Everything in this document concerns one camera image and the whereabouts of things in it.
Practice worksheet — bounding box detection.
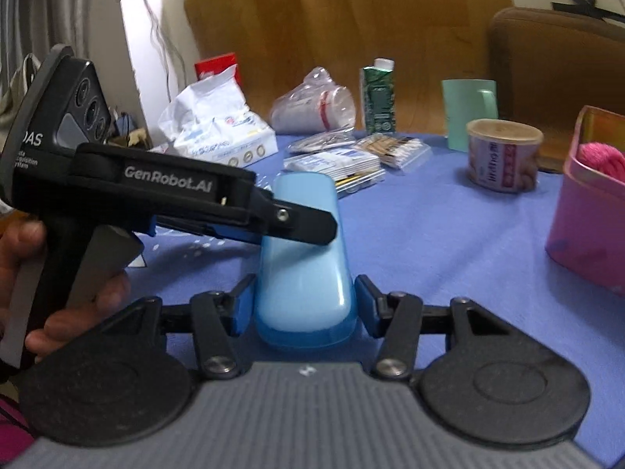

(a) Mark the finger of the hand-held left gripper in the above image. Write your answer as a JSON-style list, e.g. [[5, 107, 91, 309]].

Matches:
[[204, 226, 263, 246], [250, 190, 339, 246]]

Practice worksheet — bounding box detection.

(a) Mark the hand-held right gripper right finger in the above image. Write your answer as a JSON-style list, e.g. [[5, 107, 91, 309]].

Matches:
[[354, 274, 526, 382]]

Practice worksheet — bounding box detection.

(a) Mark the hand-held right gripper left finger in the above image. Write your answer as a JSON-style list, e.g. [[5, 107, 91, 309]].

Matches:
[[105, 274, 257, 380]]

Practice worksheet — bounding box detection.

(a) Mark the light blue soft case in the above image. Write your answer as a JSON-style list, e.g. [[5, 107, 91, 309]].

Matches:
[[252, 174, 357, 349]]

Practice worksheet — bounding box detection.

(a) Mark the white and blue wipes packet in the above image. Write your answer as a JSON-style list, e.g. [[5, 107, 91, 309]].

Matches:
[[283, 149, 386, 177]]

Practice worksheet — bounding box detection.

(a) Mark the clear plastic packet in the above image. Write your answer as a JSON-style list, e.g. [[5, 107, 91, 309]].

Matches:
[[287, 131, 358, 154]]

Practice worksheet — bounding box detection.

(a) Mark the cotton swab pack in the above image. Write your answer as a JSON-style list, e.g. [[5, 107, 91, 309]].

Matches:
[[354, 134, 433, 173]]

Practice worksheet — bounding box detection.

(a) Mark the pink tin box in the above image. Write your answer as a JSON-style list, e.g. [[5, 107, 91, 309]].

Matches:
[[544, 106, 625, 297]]

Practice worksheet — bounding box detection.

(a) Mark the person's left hand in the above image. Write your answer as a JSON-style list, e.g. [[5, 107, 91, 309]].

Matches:
[[0, 218, 132, 364]]

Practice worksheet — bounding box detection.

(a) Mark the blue tablecloth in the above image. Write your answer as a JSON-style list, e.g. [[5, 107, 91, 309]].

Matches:
[[124, 131, 625, 469]]

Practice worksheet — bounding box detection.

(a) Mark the white tissue pack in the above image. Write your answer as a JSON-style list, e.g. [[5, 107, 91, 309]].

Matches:
[[159, 64, 279, 167]]

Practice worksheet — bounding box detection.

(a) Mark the bagged stack of plastic cups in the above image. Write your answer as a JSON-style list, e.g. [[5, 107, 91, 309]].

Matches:
[[270, 67, 357, 134]]

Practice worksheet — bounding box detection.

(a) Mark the green drink carton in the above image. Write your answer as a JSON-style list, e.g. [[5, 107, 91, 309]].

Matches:
[[360, 57, 397, 136]]

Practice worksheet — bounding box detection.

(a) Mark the red box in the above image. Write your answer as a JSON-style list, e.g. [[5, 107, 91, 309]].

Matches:
[[194, 53, 240, 82]]

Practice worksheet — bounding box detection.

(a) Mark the grey curtain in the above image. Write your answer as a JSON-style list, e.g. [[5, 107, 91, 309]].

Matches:
[[0, 0, 148, 147]]

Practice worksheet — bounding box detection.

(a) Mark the mint green mug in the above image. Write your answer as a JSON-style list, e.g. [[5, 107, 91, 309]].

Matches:
[[441, 78, 500, 153]]

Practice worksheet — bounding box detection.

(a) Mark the round peanut can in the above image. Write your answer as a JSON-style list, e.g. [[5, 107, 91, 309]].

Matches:
[[465, 118, 545, 195]]

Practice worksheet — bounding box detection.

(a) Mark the wooden board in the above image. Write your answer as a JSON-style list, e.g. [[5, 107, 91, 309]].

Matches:
[[183, 0, 519, 136]]

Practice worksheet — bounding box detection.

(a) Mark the pink yarn ball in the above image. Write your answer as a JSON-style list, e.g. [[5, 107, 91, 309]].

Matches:
[[579, 142, 625, 177]]

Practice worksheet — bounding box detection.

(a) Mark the brown chair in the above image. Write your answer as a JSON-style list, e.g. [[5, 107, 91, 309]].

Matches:
[[488, 7, 625, 173]]

